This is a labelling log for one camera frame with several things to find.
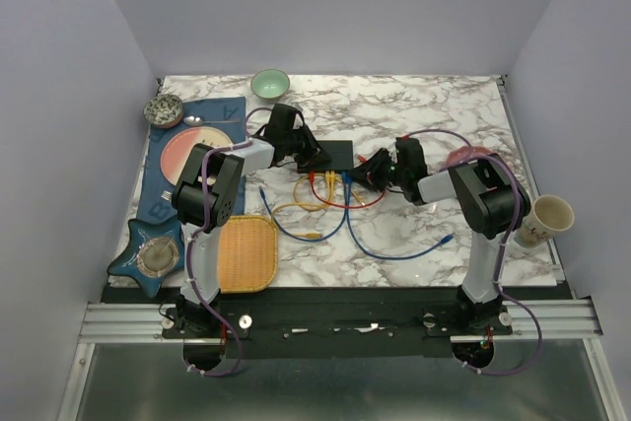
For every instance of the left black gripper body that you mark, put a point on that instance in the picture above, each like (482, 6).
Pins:
(295, 142)

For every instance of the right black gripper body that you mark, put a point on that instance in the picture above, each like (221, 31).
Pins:
(402, 175)

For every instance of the black network switch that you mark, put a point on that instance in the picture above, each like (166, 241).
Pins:
(340, 154)

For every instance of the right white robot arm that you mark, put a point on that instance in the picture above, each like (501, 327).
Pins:
(491, 200)

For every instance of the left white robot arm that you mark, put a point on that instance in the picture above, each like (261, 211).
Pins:
(207, 189)

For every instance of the green ceramic bowl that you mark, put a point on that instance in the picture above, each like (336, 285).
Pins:
(270, 85)

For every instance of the pink dotted plate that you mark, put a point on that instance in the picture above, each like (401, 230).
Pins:
(463, 153)

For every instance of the metal spoon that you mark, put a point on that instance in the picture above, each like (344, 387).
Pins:
(195, 121)

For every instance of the orange woven tray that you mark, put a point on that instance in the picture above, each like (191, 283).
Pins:
(248, 255)

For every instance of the pink and cream plate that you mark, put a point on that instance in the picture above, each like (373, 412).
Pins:
(177, 150)

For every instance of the patterned small bowl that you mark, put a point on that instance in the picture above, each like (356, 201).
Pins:
(164, 111)

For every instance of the cream printed mug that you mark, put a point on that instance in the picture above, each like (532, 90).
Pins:
(549, 216)

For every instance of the blue placemat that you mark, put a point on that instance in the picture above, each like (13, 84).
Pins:
(151, 207)

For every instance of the blue star-shaped dish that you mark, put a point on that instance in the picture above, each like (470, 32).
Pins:
(153, 252)

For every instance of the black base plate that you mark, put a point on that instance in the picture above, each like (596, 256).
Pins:
(257, 339)

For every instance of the aluminium mounting rail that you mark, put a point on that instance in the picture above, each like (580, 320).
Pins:
(142, 323)

